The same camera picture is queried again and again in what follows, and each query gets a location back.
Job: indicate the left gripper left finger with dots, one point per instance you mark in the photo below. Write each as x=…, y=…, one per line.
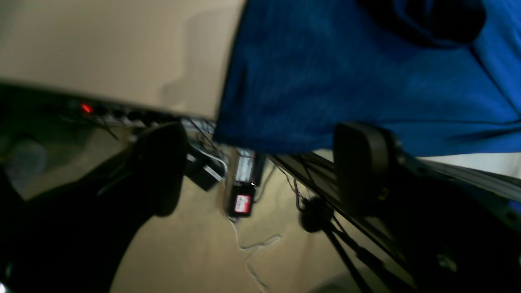
x=71, y=239

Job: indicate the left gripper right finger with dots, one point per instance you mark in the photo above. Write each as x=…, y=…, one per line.
x=455, y=237

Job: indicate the dark blue t-shirt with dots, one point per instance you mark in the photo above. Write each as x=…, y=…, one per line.
x=442, y=75

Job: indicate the black power strip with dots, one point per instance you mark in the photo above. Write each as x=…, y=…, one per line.
x=104, y=114

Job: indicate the black tripod stand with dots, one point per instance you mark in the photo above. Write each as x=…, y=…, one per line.
x=316, y=215

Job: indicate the black power adapter red label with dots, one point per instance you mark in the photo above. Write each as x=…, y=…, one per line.
x=241, y=200

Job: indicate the aluminium table edge rail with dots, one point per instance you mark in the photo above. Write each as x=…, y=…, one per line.
x=495, y=172

